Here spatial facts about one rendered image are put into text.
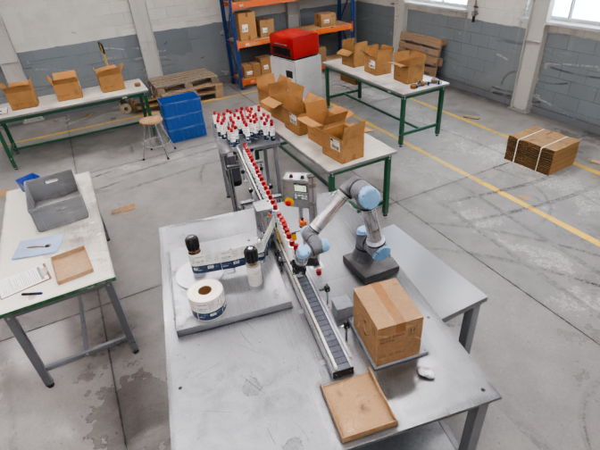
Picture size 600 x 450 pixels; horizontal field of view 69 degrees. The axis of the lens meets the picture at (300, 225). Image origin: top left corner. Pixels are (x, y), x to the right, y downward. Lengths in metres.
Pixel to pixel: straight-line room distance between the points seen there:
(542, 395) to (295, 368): 1.83
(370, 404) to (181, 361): 1.01
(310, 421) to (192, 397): 0.59
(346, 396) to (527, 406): 1.54
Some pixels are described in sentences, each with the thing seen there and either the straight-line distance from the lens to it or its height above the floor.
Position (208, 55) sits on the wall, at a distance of 10.12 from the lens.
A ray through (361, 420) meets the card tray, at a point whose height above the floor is 0.83.
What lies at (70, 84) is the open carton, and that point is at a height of 1.00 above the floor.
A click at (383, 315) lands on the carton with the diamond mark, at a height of 1.12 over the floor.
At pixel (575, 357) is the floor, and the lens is 3.85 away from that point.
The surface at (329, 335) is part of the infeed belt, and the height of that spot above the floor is 0.88.
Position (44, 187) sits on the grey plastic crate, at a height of 0.91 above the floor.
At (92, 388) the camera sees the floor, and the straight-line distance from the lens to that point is 3.75.
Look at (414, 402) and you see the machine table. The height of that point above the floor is 0.83.
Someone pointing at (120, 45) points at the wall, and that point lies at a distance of 9.75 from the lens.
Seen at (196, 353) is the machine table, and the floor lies 0.83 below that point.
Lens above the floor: 2.68
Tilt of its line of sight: 34 degrees down
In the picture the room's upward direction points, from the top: 5 degrees counter-clockwise
